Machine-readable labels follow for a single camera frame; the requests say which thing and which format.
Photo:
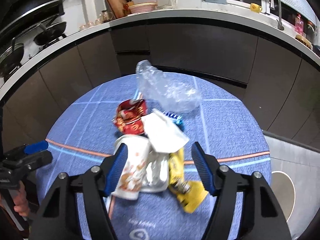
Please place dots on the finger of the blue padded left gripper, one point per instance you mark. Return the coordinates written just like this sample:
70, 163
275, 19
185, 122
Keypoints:
113, 167

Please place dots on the yellow snack wrapper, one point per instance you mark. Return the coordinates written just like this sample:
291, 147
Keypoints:
190, 194

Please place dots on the dark base cabinets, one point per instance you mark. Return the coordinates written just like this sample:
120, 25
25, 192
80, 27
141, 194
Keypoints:
278, 81

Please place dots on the crushed clear plastic bottle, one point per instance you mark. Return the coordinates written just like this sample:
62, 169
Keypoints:
173, 96

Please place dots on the white round trash bin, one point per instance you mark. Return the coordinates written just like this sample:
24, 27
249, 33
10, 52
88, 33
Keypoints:
285, 192

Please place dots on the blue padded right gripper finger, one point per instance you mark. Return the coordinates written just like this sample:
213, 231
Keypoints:
206, 167

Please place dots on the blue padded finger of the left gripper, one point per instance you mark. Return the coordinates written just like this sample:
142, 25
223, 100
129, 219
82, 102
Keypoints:
36, 147

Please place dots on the yellow mug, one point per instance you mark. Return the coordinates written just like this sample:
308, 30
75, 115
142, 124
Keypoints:
255, 8

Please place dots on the wooden cutting board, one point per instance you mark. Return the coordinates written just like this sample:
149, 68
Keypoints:
119, 8

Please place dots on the stack of pink plates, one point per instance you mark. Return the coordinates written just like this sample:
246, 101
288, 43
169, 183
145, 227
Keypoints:
143, 7

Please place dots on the pink dish soap bottle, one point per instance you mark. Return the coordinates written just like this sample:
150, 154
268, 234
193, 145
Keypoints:
299, 24

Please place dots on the black wok on stove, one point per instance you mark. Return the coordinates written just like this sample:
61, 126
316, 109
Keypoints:
50, 34

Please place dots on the white paper napkin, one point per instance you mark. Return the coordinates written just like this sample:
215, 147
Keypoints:
164, 135

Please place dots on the person's left hand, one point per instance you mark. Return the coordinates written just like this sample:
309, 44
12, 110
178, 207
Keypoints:
21, 203

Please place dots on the grey kitchen countertop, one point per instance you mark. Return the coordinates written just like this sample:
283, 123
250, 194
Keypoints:
201, 16

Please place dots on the red snack bag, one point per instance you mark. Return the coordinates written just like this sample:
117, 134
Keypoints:
128, 116

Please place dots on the crumpled silver foil wrapper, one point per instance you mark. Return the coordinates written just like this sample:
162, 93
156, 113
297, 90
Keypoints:
156, 178

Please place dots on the white orange paper cup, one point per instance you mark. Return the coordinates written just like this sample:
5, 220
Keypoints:
131, 179

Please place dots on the small blue foil wrapper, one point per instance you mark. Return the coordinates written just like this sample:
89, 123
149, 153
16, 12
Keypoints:
176, 119

